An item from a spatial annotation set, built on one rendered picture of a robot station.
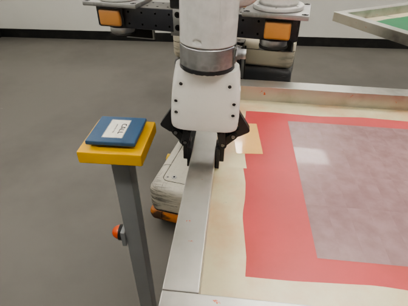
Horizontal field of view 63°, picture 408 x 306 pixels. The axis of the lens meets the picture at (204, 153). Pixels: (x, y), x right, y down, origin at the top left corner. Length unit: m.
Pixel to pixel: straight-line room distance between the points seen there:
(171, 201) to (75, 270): 0.54
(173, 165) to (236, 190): 1.21
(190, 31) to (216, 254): 0.28
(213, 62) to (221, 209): 0.20
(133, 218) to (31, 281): 0.99
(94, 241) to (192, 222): 1.40
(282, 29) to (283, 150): 0.36
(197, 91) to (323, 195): 0.25
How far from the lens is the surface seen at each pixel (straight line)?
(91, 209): 1.96
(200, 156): 0.52
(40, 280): 1.74
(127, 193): 0.78
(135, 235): 0.88
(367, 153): 0.67
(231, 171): 0.55
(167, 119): 0.51
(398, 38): 1.43
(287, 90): 0.77
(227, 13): 0.42
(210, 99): 0.47
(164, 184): 1.61
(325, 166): 0.60
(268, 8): 0.87
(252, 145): 0.62
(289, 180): 0.55
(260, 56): 1.49
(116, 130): 0.70
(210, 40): 0.42
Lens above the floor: 1.33
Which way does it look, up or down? 36 degrees down
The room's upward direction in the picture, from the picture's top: straight up
